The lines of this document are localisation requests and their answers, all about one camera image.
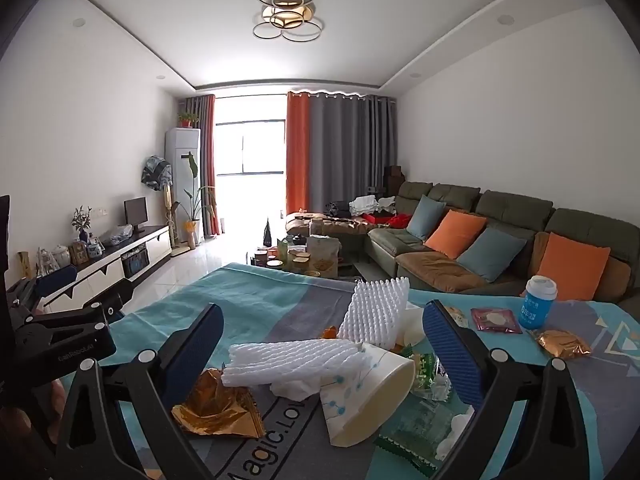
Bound clear plastic bag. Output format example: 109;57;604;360
101;224;133;247

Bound white paper piece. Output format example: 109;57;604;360
400;302;426;348

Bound clear wrapped ornament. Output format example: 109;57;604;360
35;247;57;276

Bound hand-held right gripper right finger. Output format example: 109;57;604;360
422;300;593;480

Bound brown boxes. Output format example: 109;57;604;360
382;165;406;196

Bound clear green plastic wrapper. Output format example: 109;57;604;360
374;395;476;463

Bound short white foam net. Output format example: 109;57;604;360
339;276;411;351

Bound dark red wrapper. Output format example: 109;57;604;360
471;307;523;335

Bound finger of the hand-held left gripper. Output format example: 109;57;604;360
35;280;136;334
5;264;79;307

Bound blue cushion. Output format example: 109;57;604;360
406;194;447;242
456;226;528;283

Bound green brown sofa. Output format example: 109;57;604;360
285;180;640;306

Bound standing fan patterned cover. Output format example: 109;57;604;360
140;155;182;251

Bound tall plant yellow pot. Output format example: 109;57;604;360
172;150;217;251

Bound beige paper bag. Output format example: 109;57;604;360
306;234;342;277

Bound blue cup white lid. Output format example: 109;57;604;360
518;275;558;331

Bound gold snack wrapper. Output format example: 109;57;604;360
536;329;592;360

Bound black monitor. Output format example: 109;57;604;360
124;197;149;233

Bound white clothes pile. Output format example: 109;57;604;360
349;195;396;216

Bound small plant in vase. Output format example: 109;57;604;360
71;205;93;246

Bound large balcony window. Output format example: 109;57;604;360
214;95;288;233

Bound person's left forearm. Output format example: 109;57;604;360
0;377;68;461

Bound white standing air conditioner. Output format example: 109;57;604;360
165;127;202;251

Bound glass coffee table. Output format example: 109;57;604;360
244;232;373;281

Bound small green snack wrapper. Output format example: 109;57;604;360
410;350;453;401

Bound ring ceiling lamp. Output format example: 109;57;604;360
252;0;331;43

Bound long white foam net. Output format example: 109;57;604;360
221;338;371;388

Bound gold foil wrapper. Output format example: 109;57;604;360
171;367;267;438

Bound white crumpled tissue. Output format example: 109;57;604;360
270;380;326;401

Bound white black TV cabinet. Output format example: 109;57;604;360
37;225;172;311

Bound red cloth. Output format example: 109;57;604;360
362;212;413;231

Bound grey orange striped curtain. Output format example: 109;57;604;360
178;94;217;237

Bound teal grey printed cloth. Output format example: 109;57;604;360
107;262;640;480

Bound orange cushion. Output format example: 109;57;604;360
530;231;612;302
424;209;488;260

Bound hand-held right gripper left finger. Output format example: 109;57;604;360
47;302;226;480

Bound white dotted paper cup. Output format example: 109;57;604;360
320;342;417;448

